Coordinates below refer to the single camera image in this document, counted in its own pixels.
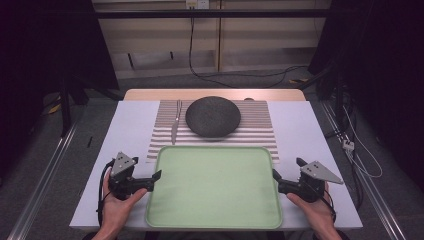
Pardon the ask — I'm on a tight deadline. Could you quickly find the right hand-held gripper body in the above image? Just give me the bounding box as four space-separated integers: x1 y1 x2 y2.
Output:
277 157 345 204

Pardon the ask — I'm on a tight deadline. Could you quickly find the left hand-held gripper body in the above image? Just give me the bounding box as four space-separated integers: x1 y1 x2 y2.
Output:
108 151 155 201

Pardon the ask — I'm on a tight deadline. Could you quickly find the person's left hand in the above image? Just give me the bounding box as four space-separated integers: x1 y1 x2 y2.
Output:
100 168 148 235

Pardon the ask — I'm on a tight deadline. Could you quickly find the person's right hand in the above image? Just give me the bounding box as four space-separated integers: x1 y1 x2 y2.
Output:
286 183 338 238

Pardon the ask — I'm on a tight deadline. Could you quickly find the silver fork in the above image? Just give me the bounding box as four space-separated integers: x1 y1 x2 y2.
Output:
170 99 183 146

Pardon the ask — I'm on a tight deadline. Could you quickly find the striped placemat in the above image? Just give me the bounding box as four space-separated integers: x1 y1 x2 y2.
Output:
146 99 280 164

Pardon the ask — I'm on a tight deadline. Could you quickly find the green tray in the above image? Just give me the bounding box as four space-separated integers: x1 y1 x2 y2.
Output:
145 145 284 230

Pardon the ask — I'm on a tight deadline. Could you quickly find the dark grey plate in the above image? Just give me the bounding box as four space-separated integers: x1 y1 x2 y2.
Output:
185 95 242 138

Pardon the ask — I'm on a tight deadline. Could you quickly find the black metal stand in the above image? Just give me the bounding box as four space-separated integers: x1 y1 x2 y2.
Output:
59 74 124 138

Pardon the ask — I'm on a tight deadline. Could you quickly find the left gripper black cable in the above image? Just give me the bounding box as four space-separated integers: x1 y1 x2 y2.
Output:
96 159 116 228

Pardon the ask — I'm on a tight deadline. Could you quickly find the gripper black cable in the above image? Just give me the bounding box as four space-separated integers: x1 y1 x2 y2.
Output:
96 159 116 228
319 189 338 224

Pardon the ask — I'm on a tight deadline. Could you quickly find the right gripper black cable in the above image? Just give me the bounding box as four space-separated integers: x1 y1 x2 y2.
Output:
319 189 338 224

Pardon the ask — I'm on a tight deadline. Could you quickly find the white cable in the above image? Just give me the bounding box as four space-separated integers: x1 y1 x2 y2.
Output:
342 105 384 179

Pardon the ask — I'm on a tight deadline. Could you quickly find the black floor cable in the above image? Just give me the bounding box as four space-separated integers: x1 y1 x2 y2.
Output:
188 17 309 90

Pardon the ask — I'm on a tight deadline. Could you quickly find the wall socket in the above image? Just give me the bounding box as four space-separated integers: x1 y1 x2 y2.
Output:
185 0 210 10

